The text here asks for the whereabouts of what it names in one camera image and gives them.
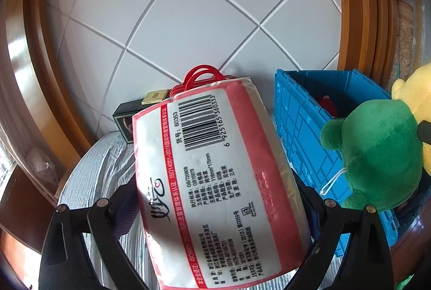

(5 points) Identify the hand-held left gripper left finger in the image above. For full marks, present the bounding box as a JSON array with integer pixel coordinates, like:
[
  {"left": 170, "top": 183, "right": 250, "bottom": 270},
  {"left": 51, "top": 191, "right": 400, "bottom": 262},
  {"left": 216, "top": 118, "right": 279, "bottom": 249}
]
[{"left": 38, "top": 180, "right": 149, "bottom": 290}]

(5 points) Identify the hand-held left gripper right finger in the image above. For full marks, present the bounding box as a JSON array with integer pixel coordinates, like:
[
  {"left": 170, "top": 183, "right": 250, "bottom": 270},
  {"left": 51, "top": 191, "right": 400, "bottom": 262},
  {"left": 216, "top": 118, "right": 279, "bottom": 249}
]
[{"left": 286, "top": 172, "right": 394, "bottom": 290}]

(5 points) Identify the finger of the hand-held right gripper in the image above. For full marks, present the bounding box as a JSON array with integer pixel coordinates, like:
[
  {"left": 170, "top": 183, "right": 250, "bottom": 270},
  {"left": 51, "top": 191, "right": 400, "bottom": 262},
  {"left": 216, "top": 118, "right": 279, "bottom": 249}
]
[{"left": 417, "top": 120, "right": 431, "bottom": 144}]

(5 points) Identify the green and yellow duck plush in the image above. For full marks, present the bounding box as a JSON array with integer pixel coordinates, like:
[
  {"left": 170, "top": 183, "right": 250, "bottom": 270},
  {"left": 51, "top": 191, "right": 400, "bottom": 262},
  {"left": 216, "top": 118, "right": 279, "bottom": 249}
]
[{"left": 320, "top": 63, "right": 431, "bottom": 211}]

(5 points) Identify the blue plastic storage crate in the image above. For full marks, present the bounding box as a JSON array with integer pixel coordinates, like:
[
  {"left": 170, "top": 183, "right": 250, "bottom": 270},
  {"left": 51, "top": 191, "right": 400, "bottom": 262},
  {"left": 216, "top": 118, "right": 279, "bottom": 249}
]
[{"left": 273, "top": 68, "right": 401, "bottom": 253}]

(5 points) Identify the pink wet wipes packet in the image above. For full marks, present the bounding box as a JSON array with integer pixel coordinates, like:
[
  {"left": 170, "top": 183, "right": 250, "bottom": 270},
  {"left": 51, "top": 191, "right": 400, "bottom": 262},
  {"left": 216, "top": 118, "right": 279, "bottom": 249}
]
[{"left": 131, "top": 76, "right": 312, "bottom": 289}]

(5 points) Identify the light blue striped bedsheet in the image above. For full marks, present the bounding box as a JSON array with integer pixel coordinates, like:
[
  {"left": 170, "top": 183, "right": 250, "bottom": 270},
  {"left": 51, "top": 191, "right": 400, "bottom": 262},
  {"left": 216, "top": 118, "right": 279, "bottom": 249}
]
[{"left": 57, "top": 133, "right": 347, "bottom": 290}]

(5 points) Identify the pink plastic bag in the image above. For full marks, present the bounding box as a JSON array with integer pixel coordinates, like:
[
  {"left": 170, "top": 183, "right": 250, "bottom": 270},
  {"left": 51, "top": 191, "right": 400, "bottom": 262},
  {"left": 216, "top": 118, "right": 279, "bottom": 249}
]
[{"left": 25, "top": 147, "right": 56, "bottom": 189}]

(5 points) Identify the black gift box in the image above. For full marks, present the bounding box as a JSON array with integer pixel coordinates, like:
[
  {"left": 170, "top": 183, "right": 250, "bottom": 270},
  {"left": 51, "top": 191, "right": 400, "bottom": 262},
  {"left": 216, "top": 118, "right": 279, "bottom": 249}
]
[{"left": 113, "top": 98, "right": 149, "bottom": 144}]

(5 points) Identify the patterned curtain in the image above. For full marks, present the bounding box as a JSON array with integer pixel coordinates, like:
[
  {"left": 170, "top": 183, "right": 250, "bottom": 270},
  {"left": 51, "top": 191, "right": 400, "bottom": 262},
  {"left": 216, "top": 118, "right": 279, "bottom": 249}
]
[{"left": 387, "top": 0, "right": 431, "bottom": 98}]

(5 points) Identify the dark brown nightstand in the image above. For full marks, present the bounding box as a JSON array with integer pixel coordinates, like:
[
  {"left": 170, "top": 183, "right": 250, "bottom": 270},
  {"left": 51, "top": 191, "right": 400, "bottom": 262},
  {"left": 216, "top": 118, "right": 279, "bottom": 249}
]
[{"left": 0, "top": 169, "right": 58, "bottom": 240}]

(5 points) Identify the small yellow box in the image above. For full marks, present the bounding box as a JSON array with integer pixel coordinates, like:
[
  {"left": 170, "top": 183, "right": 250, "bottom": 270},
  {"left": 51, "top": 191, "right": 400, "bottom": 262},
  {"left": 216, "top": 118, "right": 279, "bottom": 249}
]
[{"left": 141, "top": 89, "right": 171, "bottom": 105}]

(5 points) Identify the red hard carry case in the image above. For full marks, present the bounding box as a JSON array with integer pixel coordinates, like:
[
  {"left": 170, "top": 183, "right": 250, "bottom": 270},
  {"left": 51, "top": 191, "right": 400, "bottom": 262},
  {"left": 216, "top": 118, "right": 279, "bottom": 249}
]
[{"left": 170, "top": 65, "right": 246, "bottom": 98}]

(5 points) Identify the white padded headboard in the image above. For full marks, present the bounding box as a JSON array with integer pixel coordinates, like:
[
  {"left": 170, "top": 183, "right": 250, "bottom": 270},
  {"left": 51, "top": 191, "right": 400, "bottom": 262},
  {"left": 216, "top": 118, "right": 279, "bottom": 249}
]
[{"left": 45, "top": 0, "right": 340, "bottom": 139}]

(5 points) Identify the wooden bed frame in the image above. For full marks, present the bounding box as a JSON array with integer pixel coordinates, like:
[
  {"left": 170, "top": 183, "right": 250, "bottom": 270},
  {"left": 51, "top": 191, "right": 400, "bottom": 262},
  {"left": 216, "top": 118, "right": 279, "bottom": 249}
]
[{"left": 0, "top": 0, "right": 401, "bottom": 290}]

